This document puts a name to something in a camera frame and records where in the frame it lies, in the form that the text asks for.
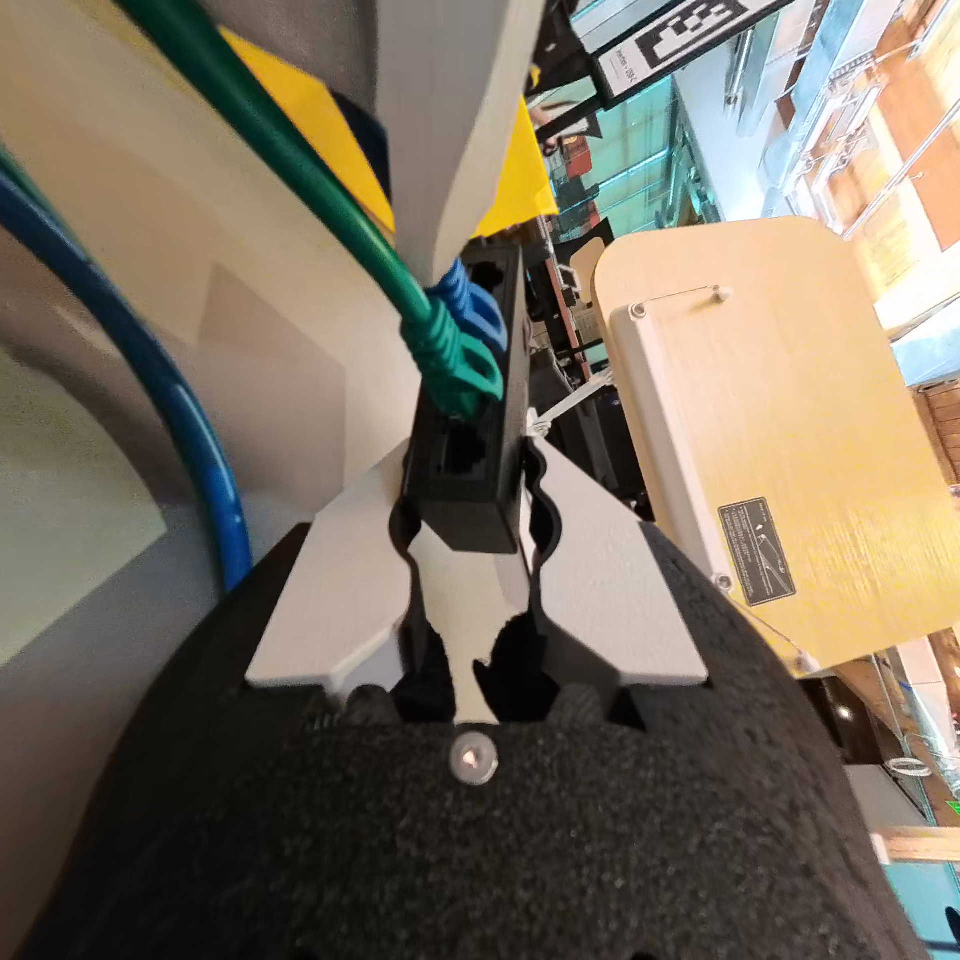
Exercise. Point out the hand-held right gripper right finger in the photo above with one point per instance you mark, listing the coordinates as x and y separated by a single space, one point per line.
615 600

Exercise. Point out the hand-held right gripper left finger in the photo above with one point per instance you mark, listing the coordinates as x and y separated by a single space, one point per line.
337 600

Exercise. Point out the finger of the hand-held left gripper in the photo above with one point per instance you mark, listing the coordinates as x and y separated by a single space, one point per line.
450 112
315 45

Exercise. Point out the yellow storage bin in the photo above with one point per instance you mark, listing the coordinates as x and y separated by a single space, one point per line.
315 112

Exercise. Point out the black ethernet switch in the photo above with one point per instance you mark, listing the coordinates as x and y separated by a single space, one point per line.
472 502

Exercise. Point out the black white marker sign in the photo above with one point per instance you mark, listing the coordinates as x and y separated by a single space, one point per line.
675 37

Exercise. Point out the wooden stand with white base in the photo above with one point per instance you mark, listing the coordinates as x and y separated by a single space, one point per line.
787 375

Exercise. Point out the wooden panel black frame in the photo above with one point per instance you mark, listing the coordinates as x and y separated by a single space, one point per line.
589 270

